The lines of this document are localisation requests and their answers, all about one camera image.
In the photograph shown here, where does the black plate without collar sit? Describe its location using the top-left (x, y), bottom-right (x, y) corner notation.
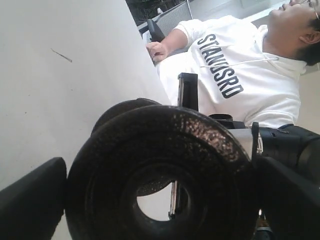
top-left (90, 97), bottom-right (161, 135)

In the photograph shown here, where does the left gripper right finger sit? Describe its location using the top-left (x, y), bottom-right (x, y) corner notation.
top-left (258, 157), bottom-right (320, 240)

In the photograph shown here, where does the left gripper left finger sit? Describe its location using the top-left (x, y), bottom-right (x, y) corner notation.
top-left (0, 157), bottom-right (67, 240)

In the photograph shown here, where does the black weight plate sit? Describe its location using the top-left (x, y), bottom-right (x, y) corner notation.
top-left (65, 105), bottom-right (259, 240)

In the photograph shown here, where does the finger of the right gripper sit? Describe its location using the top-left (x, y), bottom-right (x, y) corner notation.
top-left (177, 72), bottom-right (199, 111)

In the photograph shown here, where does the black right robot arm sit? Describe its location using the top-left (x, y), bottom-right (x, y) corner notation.
top-left (178, 73), bottom-right (320, 184)

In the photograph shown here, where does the person in white hoodie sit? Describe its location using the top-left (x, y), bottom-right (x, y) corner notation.
top-left (146, 0), bottom-right (320, 128)

